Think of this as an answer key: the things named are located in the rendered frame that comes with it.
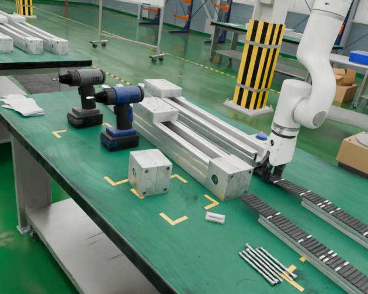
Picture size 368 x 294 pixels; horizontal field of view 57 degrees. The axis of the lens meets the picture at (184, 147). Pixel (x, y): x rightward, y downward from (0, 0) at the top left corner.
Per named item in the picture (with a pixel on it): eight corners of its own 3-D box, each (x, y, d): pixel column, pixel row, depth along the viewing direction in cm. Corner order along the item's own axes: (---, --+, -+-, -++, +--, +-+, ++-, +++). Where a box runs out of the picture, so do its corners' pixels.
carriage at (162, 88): (180, 102, 158) (182, 88, 156) (160, 104, 152) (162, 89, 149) (162, 91, 170) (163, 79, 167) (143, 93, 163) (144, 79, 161)
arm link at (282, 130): (287, 130, 99) (284, 139, 100) (305, 126, 104) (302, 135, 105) (266, 119, 105) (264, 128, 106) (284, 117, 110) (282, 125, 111)
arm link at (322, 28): (374, 24, 86) (325, 133, 97) (326, 16, 98) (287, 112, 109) (353, 15, 81) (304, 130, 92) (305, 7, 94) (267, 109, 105)
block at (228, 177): (252, 192, 104) (259, 166, 100) (222, 202, 97) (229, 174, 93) (233, 178, 111) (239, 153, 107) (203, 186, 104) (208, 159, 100)
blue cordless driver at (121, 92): (142, 146, 123) (147, 88, 114) (90, 156, 111) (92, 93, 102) (131, 138, 128) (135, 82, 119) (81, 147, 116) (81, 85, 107)
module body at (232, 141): (266, 169, 120) (273, 148, 117) (247, 174, 115) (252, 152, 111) (153, 98, 177) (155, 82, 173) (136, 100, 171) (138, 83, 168)
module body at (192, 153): (227, 180, 109) (232, 157, 106) (203, 186, 104) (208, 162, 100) (120, 101, 166) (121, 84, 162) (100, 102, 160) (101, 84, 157)
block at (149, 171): (176, 191, 99) (180, 163, 95) (139, 198, 94) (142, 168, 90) (161, 174, 107) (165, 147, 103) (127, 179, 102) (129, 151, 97)
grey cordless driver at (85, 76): (106, 124, 137) (107, 71, 128) (58, 133, 124) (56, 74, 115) (96, 118, 142) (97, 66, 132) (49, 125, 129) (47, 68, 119)
